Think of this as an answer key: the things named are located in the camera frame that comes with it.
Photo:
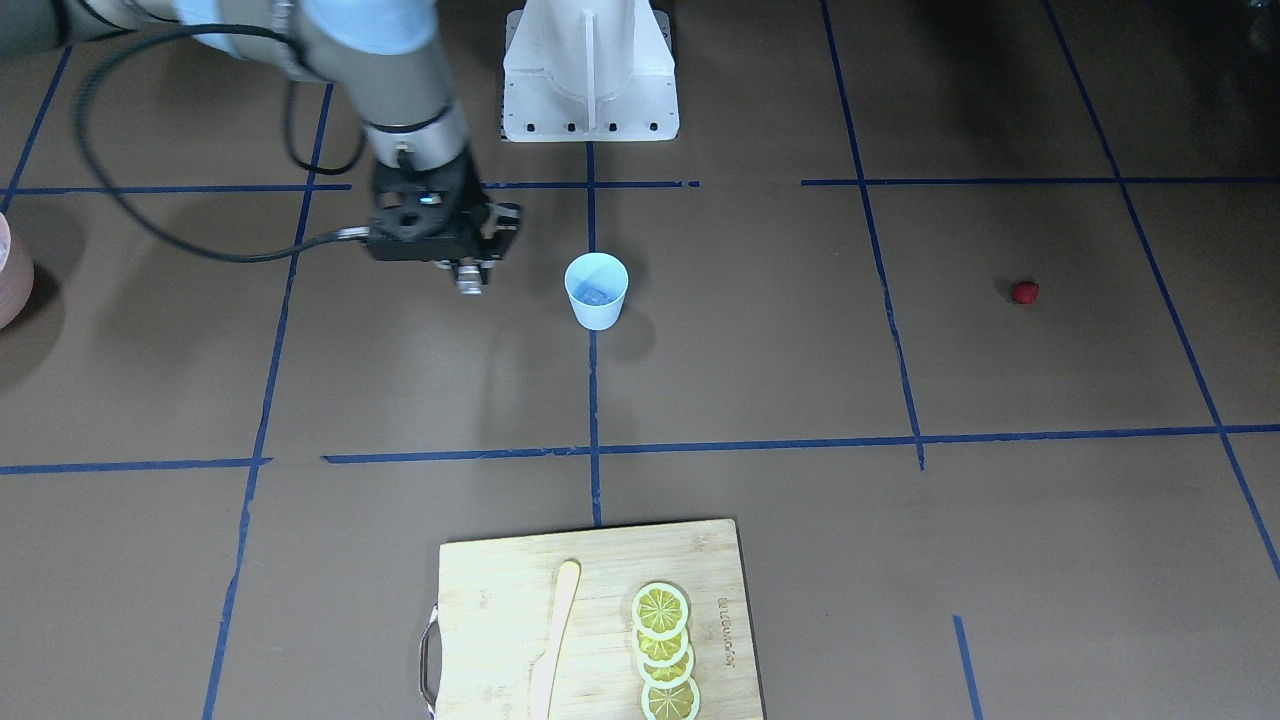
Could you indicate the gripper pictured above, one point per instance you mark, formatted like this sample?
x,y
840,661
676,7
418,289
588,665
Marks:
x,y
497,229

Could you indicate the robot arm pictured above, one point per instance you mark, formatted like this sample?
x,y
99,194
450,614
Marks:
x,y
389,58

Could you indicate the light blue cup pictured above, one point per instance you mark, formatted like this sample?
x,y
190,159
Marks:
x,y
596,284

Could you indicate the pink bowl with ice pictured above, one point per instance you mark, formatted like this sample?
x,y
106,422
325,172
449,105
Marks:
x,y
17,274

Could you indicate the white pillar with base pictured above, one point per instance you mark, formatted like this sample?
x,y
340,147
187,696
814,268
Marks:
x,y
589,71

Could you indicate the wooden cutting board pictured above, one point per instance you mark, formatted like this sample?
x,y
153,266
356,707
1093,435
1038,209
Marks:
x,y
491,617

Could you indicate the lemon slice one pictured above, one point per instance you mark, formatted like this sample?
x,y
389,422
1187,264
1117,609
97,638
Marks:
x,y
660,611

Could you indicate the yellow plastic knife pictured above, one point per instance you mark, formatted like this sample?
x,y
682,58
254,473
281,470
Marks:
x,y
544,670

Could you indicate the lemon slice two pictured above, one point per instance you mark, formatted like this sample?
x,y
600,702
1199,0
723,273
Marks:
x,y
661,652

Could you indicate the lemon slice three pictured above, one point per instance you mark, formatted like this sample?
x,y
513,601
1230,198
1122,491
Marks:
x,y
667,676

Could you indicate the lemon slice four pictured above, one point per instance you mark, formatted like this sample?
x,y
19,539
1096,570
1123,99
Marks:
x,y
680,701

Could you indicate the red strawberry on table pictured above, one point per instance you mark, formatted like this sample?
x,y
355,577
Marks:
x,y
1025,292

